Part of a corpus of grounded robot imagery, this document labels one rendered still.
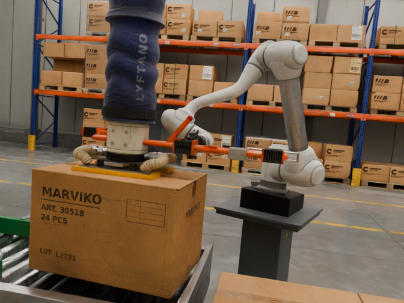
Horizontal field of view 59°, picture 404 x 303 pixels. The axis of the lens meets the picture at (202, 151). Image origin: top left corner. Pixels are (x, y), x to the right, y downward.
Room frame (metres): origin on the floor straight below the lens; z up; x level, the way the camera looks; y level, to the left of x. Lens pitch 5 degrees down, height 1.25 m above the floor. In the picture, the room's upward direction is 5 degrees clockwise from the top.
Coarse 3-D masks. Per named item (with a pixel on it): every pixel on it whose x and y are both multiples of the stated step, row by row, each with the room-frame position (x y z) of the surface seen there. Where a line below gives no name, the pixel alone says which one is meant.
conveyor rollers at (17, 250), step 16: (0, 240) 1.74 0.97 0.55; (16, 240) 1.84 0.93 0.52; (0, 256) 1.60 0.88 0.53; (16, 256) 1.58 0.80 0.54; (16, 272) 1.44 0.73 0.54; (32, 272) 1.43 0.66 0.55; (48, 272) 1.51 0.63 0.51; (192, 272) 1.56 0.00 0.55; (48, 288) 1.36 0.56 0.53; (64, 288) 1.33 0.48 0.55; (96, 288) 1.38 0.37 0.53; (112, 288) 1.35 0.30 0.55
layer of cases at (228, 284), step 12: (228, 276) 1.56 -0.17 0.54; (240, 276) 1.57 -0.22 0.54; (216, 288) 1.44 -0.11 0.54; (228, 288) 1.45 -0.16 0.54; (240, 288) 1.46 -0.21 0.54; (252, 288) 1.46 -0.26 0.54; (264, 288) 1.47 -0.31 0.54; (276, 288) 1.48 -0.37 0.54; (288, 288) 1.49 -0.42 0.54; (300, 288) 1.50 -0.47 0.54; (312, 288) 1.51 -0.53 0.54; (324, 288) 1.52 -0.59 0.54; (216, 300) 1.34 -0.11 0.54; (228, 300) 1.35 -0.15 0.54; (240, 300) 1.35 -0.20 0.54; (252, 300) 1.36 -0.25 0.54; (264, 300) 1.37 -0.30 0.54; (276, 300) 1.38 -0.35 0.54; (288, 300) 1.39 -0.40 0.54; (300, 300) 1.39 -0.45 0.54; (312, 300) 1.40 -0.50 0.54; (324, 300) 1.41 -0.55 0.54; (336, 300) 1.42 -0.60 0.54; (348, 300) 1.43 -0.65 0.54; (360, 300) 1.44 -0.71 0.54; (372, 300) 1.45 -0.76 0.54; (384, 300) 1.46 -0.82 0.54; (396, 300) 1.46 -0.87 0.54
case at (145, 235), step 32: (96, 160) 1.73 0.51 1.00; (32, 192) 1.37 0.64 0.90; (64, 192) 1.33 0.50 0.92; (96, 192) 1.30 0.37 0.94; (128, 192) 1.26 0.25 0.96; (160, 192) 1.23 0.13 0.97; (192, 192) 1.39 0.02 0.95; (32, 224) 1.37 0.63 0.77; (64, 224) 1.33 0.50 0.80; (96, 224) 1.30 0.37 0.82; (128, 224) 1.26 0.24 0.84; (160, 224) 1.23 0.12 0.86; (192, 224) 1.43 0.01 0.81; (32, 256) 1.36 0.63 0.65; (64, 256) 1.33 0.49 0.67; (96, 256) 1.29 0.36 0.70; (128, 256) 1.26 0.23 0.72; (160, 256) 1.23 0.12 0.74; (192, 256) 1.47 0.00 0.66; (128, 288) 1.26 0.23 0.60; (160, 288) 1.23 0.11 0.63
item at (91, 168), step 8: (72, 168) 1.40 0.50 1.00; (80, 168) 1.39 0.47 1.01; (88, 168) 1.38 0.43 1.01; (96, 168) 1.39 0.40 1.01; (104, 168) 1.39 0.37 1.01; (112, 168) 1.39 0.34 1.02; (120, 168) 1.41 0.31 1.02; (128, 168) 1.42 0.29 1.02; (128, 176) 1.35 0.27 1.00; (136, 176) 1.34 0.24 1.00; (144, 176) 1.34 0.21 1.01; (152, 176) 1.33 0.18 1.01; (160, 176) 1.42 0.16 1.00
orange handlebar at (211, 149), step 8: (96, 136) 1.50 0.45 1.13; (104, 136) 1.50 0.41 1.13; (144, 144) 1.46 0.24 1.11; (152, 144) 1.45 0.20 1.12; (160, 144) 1.44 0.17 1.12; (168, 144) 1.44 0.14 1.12; (208, 144) 1.43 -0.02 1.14; (208, 152) 1.41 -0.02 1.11; (216, 152) 1.40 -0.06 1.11; (224, 152) 1.39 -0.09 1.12; (248, 152) 1.38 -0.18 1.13; (256, 152) 1.37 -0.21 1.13
